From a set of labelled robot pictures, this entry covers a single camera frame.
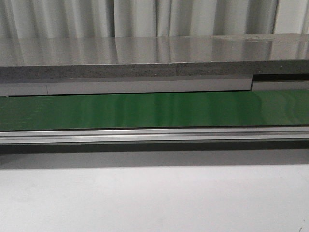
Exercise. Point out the aluminium front conveyor rail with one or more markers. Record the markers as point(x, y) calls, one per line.
point(141, 135)

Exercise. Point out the white pleated curtain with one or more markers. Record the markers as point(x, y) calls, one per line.
point(149, 18)

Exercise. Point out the grey rear conveyor rail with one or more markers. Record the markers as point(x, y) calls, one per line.
point(201, 83)

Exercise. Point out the green conveyor belt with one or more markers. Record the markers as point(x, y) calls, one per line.
point(149, 110)

